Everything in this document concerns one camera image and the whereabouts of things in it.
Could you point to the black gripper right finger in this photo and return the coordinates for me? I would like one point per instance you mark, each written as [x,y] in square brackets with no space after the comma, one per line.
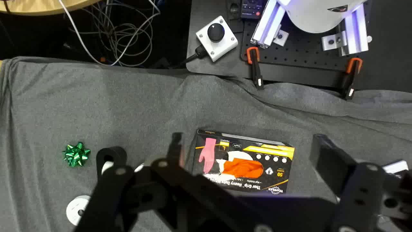
[365,197]

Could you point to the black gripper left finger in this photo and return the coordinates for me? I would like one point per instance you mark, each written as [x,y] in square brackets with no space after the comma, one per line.
[129,201]

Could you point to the small white flat box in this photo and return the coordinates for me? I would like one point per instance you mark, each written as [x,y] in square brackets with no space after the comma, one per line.
[394,166]

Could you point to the black glove box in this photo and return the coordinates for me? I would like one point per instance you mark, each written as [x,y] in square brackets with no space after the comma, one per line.
[258,150]

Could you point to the white emergency stop box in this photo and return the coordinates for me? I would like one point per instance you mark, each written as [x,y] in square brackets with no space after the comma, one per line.
[219,40]

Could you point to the white ribbon spool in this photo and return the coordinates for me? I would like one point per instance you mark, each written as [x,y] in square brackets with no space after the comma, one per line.
[75,210]
[107,166]

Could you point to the green gift bow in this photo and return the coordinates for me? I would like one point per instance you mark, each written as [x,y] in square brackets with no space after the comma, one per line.
[78,155]

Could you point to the grey table cloth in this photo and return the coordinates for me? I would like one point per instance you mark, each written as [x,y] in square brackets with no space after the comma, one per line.
[129,107]

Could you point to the orange and black clamp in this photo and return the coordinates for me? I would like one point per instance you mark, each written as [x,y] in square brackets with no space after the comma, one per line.
[254,65]
[351,78]

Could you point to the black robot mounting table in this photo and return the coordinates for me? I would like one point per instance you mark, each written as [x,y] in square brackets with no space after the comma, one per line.
[387,52]

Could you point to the round wooden table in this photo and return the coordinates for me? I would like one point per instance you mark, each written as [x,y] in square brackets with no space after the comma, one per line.
[39,5]

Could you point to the dark control pendant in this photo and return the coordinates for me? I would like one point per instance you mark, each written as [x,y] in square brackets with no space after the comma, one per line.
[251,8]

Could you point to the aluminium rail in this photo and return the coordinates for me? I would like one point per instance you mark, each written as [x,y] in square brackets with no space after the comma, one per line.
[356,30]
[268,23]

